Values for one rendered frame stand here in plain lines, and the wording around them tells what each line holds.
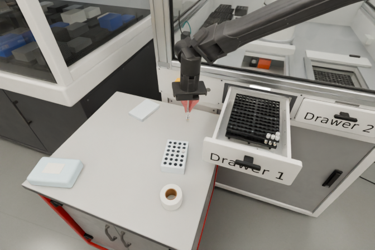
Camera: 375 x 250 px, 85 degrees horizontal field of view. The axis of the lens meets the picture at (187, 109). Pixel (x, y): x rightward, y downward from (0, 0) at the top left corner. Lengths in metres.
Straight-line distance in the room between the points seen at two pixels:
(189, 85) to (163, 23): 0.36
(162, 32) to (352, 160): 1.02
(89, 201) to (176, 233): 0.30
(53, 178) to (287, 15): 0.82
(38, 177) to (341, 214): 1.73
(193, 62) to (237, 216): 1.21
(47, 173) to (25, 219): 1.01
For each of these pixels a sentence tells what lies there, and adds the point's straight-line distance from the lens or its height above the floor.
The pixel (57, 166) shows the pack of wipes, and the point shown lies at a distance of 0.87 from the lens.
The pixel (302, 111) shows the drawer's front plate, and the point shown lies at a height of 0.87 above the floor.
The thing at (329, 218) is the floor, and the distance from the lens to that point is 1.79.
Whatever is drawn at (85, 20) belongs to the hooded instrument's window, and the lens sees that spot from 1.13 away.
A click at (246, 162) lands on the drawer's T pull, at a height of 0.91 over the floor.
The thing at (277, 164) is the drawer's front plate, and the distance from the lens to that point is 0.68.
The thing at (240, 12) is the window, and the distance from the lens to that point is 0.80.
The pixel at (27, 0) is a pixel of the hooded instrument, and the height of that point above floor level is 1.25.
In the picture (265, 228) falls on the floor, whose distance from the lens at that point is 1.59.
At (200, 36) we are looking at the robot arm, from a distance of 0.55.
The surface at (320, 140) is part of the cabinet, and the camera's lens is 1.11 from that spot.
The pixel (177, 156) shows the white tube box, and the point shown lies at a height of 0.78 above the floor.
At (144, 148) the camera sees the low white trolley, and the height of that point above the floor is 0.76.
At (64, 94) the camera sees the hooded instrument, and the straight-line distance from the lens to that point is 1.06.
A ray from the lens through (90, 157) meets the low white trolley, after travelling 0.91.
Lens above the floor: 1.43
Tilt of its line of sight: 41 degrees down
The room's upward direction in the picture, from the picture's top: straight up
